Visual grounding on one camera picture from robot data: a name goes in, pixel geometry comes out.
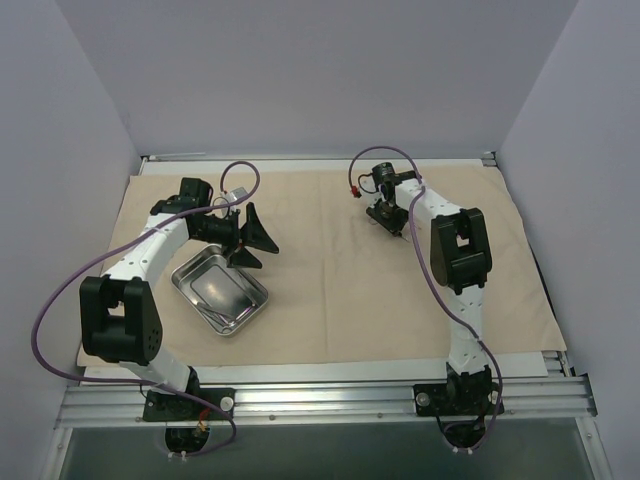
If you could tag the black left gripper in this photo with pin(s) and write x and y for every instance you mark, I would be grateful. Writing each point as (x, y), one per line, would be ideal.
(240, 233)

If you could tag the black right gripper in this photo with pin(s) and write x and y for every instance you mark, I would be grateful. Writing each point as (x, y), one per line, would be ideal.
(386, 218)

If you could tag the metal instrument tray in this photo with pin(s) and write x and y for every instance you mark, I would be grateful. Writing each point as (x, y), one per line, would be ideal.
(205, 278)

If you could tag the beige cloth wrap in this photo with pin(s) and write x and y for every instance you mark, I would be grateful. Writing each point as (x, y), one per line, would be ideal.
(342, 289)

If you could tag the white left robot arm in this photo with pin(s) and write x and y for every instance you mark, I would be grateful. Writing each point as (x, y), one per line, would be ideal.
(120, 321)

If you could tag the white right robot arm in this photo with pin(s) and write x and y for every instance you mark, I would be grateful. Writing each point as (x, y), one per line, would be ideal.
(456, 271)

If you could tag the steel tweezers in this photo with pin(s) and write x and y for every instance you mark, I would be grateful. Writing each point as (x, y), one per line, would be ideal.
(216, 316)

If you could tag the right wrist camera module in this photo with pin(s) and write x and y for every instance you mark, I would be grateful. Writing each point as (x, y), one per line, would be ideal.
(384, 173)

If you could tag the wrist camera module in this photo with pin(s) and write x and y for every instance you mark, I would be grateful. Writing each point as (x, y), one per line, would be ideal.
(236, 194)
(384, 173)

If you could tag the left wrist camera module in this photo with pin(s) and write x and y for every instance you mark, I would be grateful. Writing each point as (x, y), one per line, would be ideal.
(236, 194)

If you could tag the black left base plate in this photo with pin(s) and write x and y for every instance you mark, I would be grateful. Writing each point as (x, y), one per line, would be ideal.
(166, 407)

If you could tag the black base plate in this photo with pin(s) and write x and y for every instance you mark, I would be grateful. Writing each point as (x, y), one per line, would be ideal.
(436, 399)
(166, 407)

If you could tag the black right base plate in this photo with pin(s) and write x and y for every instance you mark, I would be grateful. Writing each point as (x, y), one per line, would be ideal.
(436, 399)

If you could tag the aluminium mounting rail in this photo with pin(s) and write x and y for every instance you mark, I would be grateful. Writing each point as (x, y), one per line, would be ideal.
(331, 403)

